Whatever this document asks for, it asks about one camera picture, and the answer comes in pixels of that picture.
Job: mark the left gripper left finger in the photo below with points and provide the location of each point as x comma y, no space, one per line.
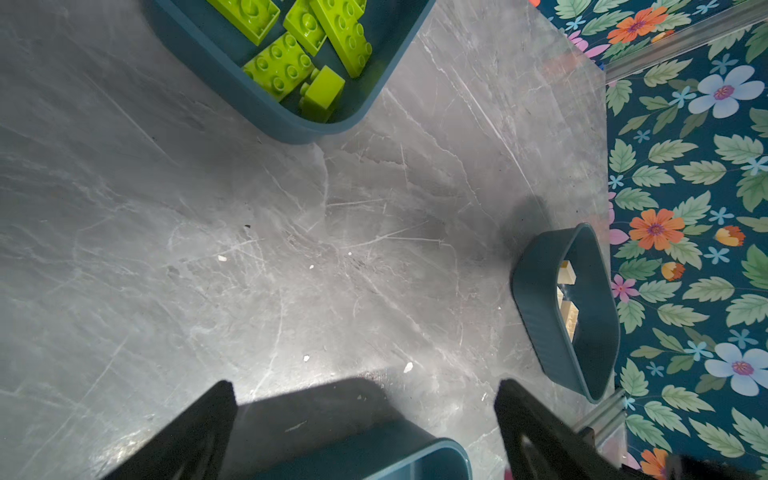
192,446

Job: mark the near teal bin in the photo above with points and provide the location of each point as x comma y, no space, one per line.
393,450

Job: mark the teal bin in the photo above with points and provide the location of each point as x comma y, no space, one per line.
215,50
393,450
562,291

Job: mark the cream long lego outside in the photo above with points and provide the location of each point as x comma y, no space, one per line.
570,316

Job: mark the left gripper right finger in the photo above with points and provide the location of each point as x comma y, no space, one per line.
539,445

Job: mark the green long lego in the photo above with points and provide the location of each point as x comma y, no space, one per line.
253,18
340,22

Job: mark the cream lego pile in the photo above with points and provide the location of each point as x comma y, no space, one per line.
566,273

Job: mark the green lego mid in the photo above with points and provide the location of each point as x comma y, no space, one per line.
281,67

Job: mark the green small lego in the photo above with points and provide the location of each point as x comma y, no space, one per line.
320,96

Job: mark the far teal bin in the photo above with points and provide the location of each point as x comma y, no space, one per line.
215,50

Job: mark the right teal bin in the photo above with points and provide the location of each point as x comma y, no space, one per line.
562,291

